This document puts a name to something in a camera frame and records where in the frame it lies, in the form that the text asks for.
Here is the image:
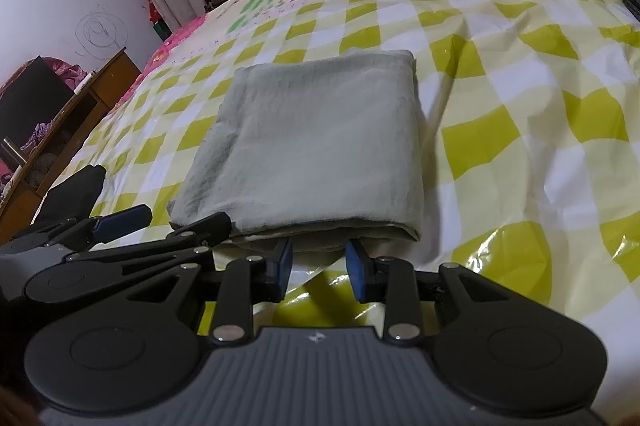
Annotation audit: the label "pink patterned cloth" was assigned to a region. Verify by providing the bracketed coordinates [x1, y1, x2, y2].
[47, 56, 93, 93]

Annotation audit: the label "purple cloth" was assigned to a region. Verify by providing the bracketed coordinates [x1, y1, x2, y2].
[20, 118, 62, 153]

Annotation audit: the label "metal cup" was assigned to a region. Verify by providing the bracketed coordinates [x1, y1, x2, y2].
[0, 136, 22, 169]

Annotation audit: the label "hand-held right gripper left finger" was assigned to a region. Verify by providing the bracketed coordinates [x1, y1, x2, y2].
[127, 238, 294, 347]

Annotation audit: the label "grey-green pants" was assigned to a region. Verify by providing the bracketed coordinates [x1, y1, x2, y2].
[167, 49, 427, 267]

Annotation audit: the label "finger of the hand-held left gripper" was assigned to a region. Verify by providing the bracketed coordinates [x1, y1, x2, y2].
[10, 204, 153, 252]
[65, 212, 235, 279]

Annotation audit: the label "black cloth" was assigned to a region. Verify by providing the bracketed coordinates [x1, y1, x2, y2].
[32, 164, 107, 227]

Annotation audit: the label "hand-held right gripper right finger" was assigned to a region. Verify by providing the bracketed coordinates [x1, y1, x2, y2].
[345, 239, 506, 347]

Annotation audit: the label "wooden bedside cabinet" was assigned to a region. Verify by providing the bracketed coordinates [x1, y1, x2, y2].
[0, 47, 142, 242]

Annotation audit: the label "black television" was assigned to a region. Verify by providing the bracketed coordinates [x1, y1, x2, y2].
[0, 56, 76, 149]

